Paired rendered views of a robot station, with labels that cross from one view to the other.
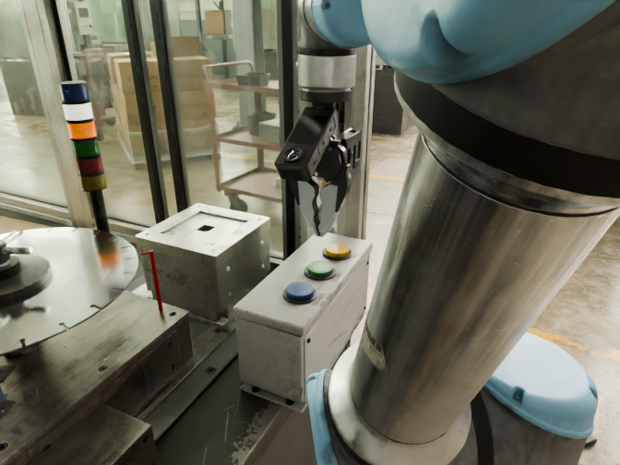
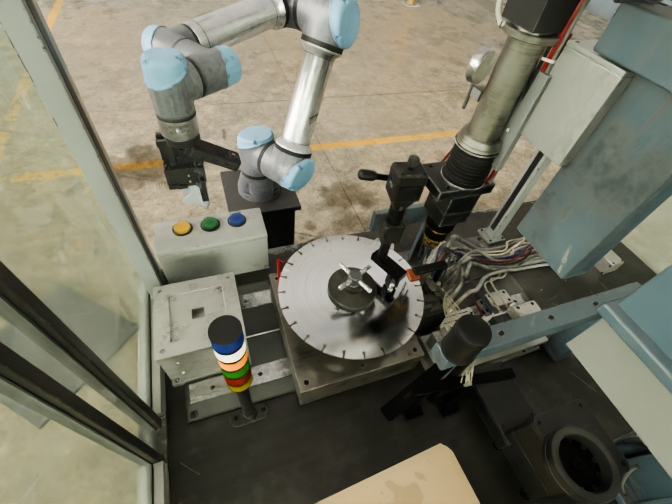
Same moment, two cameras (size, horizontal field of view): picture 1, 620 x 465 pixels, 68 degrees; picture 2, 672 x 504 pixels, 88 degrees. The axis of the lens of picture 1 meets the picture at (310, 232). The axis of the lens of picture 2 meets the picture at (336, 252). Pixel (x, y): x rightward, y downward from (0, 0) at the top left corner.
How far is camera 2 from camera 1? 1.15 m
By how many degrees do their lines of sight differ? 98
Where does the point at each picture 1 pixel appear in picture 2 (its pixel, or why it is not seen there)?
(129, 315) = not seen: hidden behind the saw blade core
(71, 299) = (332, 251)
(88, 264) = (311, 274)
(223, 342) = (249, 294)
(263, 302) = (254, 227)
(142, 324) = not seen: hidden behind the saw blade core
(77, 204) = not seen: outside the picture
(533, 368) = (259, 131)
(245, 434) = (286, 250)
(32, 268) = (338, 279)
